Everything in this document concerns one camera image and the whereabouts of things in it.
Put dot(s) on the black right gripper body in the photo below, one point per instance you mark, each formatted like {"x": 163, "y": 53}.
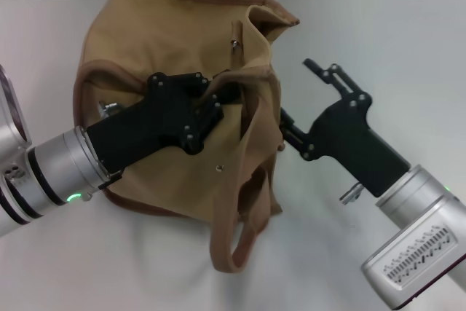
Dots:
{"x": 349, "y": 136}

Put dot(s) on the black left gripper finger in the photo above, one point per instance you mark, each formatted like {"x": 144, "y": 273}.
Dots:
{"x": 227, "y": 94}
{"x": 209, "y": 118}

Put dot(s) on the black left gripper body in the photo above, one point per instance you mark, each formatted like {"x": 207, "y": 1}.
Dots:
{"x": 153, "y": 121}

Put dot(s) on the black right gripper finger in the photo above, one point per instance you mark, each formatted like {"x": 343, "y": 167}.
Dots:
{"x": 340, "y": 79}
{"x": 296, "y": 136}

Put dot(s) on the khaki canvas food bag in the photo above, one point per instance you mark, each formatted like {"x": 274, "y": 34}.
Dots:
{"x": 164, "y": 45}

